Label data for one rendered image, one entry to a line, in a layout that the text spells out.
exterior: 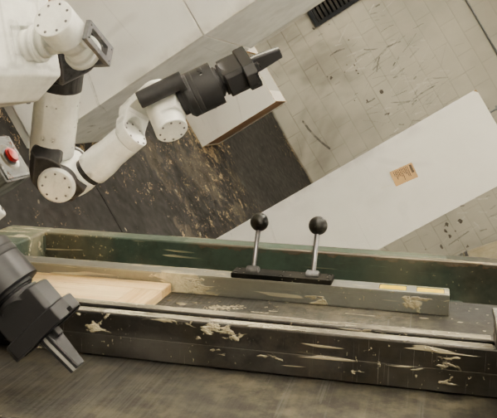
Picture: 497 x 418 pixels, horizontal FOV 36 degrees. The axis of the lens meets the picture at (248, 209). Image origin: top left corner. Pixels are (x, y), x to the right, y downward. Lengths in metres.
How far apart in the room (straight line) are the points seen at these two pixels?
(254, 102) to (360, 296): 4.89
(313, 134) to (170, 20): 5.93
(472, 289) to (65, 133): 0.91
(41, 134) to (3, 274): 0.56
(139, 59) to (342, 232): 1.96
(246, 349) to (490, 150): 3.90
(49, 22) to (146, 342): 0.52
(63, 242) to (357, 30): 7.77
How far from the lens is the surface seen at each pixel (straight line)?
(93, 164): 1.60
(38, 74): 1.37
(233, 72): 1.51
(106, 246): 1.87
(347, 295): 1.49
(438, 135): 4.93
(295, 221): 5.08
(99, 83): 3.82
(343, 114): 9.41
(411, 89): 9.34
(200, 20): 3.66
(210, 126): 6.40
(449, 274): 1.72
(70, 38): 1.27
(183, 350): 1.18
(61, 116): 1.57
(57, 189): 1.60
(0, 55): 1.27
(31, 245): 1.89
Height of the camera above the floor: 1.87
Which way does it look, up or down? 16 degrees down
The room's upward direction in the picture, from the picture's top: 60 degrees clockwise
